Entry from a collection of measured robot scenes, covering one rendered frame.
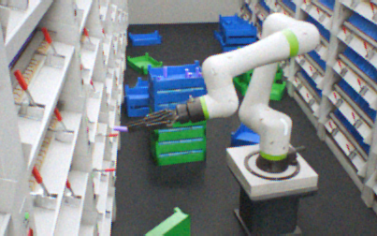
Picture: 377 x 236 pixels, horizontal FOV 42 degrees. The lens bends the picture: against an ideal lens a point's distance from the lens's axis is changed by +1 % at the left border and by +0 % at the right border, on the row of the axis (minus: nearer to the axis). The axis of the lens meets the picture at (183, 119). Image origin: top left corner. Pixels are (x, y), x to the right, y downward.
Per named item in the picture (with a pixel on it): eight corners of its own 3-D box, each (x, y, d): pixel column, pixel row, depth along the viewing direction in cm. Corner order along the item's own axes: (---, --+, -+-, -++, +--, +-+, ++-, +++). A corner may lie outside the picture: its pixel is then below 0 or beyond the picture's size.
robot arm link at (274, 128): (271, 140, 228) (275, 104, 219) (294, 155, 216) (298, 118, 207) (249, 147, 222) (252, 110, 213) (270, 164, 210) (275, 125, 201)
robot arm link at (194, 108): (207, 125, 183) (203, 115, 191) (200, 98, 178) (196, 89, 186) (192, 130, 183) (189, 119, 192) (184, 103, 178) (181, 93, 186)
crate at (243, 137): (285, 140, 310) (286, 129, 307) (277, 154, 294) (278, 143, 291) (241, 131, 322) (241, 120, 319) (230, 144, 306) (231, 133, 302)
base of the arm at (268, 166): (295, 147, 234) (296, 137, 231) (314, 163, 222) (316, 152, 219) (249, 160, 224) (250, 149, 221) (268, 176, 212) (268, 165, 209)
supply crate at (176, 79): (197, 72, 286) (197, 60, 282) (207, 85, 268) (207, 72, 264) (148, 77, 280) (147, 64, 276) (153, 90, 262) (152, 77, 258)
